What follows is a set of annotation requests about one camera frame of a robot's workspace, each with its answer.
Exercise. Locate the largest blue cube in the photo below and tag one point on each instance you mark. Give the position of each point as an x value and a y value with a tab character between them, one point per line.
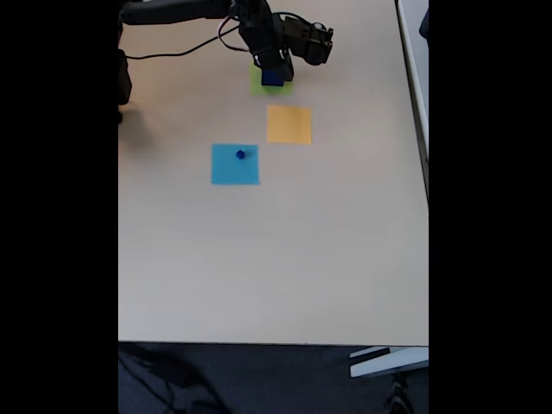
271	79

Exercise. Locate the tiny blue cube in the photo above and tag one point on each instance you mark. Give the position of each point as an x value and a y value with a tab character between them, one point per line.
240	154

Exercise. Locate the green paper square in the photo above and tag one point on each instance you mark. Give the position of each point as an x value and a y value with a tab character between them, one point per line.
256	88

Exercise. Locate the orange paper square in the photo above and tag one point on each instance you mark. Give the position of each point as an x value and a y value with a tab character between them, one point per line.
289	125

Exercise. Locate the blue paper square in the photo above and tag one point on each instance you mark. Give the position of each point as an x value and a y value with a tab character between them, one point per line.
224	172

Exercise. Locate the white adjacent table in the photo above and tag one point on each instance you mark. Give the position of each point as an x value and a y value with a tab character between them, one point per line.
416	52

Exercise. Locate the dark object on adjacent table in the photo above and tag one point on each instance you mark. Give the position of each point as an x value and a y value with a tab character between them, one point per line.
425	26

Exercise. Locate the white table foot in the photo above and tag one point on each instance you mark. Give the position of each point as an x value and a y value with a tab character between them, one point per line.
388	362

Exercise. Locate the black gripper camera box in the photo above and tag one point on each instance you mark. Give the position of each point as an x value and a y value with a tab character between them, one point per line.
315	43

